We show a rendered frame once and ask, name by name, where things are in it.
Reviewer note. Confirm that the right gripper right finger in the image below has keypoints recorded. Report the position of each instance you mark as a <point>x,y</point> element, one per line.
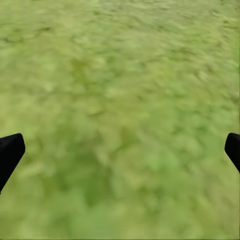
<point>232,149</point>

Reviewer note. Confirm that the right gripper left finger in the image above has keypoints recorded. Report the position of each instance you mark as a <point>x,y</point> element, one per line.
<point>12,149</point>

